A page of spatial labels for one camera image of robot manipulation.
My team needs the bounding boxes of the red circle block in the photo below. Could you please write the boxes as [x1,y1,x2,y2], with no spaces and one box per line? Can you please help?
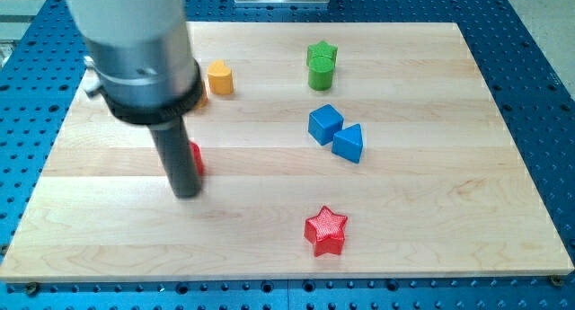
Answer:
[189,141,204,176]

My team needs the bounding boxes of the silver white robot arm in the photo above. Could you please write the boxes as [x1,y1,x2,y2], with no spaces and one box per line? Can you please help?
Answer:
[66,0,203,125]

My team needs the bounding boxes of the wooden board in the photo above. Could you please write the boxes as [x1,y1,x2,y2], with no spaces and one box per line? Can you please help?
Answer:
[1,22,573,283]

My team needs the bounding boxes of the blue cube block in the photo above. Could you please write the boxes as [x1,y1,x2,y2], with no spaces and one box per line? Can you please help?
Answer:
[308,104,344,146]

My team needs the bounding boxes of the blue triangle block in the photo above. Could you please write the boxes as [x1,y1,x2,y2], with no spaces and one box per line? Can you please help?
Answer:
[332,124,363,164]

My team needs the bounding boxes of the green cylinder block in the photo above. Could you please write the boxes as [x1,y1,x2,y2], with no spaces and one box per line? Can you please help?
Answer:
[308,57,335,91]

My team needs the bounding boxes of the red star block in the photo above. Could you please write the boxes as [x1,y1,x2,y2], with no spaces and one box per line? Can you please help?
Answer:
[304,206,348,257]

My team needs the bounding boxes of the yellow heart block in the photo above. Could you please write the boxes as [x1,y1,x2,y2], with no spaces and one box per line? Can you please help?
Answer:
[208,59,234,95]

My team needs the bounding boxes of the green star block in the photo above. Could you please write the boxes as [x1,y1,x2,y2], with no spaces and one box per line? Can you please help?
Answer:
[306,40,339,65]

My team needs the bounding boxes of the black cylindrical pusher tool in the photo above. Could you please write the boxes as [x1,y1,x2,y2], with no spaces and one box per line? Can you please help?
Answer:
[148,117,202,199]

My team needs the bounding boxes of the blue perforated table plate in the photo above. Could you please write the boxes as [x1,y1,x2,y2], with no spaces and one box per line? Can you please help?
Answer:
[1,0,574,309]

